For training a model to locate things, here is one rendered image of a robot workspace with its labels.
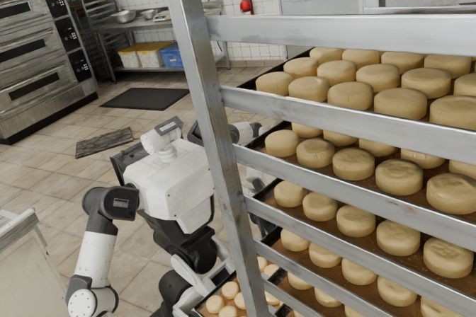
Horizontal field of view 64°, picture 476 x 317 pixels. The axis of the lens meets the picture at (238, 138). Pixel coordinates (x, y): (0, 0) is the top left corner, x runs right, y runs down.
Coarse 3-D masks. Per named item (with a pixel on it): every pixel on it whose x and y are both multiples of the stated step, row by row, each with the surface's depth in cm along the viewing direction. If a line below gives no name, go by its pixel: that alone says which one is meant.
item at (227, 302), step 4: (260, 256) 124; (268, 260) 122; (268, 264) 120; (272, 264) 120; (236, 280) 117; (240, 288) 114; (220, 292) 114; (224, 300) 111; (228, 300) 111; (232, 300) 111; (228, 304) 110; (232, 304) 109; (268, 304) 107; (276, 304) 107; (204, 308) 110; (236, 308) 108; (276, 308) 106; (200, 312) 109; (204, 312) 109; (208, 312) 109; (240, 312) 107; (244, 312) 106; (208, 316) 107; (212, 316) 107; (216, 316) 107; (240, 316) 106
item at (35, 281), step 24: (0, 216) 162; (24, 240) 147; (0, 264) 140; (24, 264) 148; (48, 264) 156; (0, 288) 141; (24, 288) 149; (48, 288) 157; (0, 312) 141; (24, 312) 149; (48, 312) 158
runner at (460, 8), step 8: (368, 8) 75; (376, 8) 74; (384, 8) 73; (392, 8) 72; (400, 8) 71; (408, 8) 70; (416, 8) 69; (424, 8) 68; (432, 8) 67; (440, 8) 66; (448, 8) 65; (456, 8) 64; (464, 8) 64; (472, 8) 63
